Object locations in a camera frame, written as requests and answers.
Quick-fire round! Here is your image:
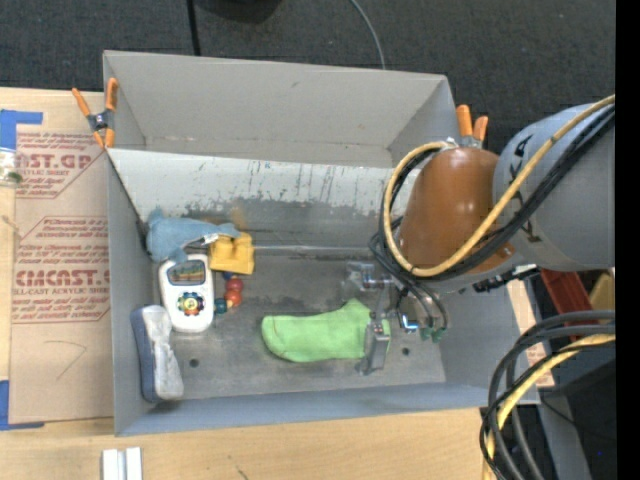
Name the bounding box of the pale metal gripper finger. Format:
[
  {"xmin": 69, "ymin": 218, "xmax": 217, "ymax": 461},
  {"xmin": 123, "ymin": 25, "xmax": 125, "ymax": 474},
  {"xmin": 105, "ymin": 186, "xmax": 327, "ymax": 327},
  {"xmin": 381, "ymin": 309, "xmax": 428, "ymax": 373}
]
[
  {"xmin": 355, "ymin": 319, "xmax": 393, "ymax": 376},
  {"xmin": 344, "ymin": 261, "xmax": 382, "ymax": 292}
]

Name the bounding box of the green sock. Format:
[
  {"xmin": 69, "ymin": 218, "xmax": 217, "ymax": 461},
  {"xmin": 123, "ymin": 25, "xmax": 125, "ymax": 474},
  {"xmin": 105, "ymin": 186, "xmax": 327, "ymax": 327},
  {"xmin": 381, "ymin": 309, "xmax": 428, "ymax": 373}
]
[{"xmin": 260, "ymin": 297, "xmax": 374, "ymax": 364}]

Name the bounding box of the colourful bead toy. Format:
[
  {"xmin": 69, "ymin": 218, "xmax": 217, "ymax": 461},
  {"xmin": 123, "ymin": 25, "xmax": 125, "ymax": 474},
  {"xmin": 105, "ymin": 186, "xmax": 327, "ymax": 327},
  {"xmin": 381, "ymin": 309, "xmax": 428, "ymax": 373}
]
[{"xmin": 214, "ymin": 273, "xmax": 245, "ymax": 317}]

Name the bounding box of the yellow toy block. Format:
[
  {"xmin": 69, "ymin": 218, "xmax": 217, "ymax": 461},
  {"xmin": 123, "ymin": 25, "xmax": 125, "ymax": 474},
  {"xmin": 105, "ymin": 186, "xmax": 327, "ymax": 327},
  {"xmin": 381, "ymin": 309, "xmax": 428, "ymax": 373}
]
[{"xmin": 208, "ymin": 232, "xmax": 256, "ymax": 276}]

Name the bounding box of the grey metal bin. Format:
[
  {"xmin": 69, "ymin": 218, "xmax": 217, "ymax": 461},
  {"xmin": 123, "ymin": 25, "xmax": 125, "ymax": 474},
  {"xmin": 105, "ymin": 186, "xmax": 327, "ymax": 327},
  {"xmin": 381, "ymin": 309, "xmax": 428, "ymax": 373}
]
[{"xmin": 102, "ymin": 50, "xmax": 542, "ymax": 438}]

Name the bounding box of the white toy phone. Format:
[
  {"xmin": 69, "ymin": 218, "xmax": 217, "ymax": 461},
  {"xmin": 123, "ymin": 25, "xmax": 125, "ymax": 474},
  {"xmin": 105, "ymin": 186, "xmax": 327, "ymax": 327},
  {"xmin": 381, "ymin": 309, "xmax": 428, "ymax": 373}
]
[{"xmin": 158, "ymin": 253, "xmax": 216, "ymax": 335}]

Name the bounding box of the blue cloth toy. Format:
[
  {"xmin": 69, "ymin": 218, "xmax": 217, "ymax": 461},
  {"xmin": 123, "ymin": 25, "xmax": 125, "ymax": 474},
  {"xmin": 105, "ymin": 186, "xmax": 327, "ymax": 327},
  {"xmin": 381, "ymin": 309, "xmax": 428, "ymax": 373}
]
[{"xmin": 145, "ymin": 207, "xmax": 242, "ymax": 264}]

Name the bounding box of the grey and white sponge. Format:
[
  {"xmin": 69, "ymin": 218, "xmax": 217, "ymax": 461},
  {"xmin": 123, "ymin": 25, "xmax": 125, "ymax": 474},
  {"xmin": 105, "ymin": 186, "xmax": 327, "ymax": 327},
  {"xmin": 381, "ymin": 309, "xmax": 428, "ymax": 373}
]
[{"xmin": 129, "ymin": 303, "xmax": 186, "ymax": 404}]

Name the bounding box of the brown cardboard board red print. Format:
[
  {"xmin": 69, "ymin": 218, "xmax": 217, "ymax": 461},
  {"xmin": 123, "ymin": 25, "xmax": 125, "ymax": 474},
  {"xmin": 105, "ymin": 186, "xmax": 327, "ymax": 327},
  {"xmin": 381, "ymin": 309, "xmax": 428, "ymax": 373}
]
[{"xmin": 0, "ymin": 86, "xmax": 116, "ymax": 432}]

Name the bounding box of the black cylinder on white bracket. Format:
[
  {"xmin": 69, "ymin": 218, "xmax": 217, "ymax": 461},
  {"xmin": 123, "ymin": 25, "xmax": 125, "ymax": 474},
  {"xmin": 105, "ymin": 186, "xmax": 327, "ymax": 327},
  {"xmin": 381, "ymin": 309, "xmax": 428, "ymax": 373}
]
[{"xmin": 472, "ymin": 264, "xmax": 539, "ymax": 294}]

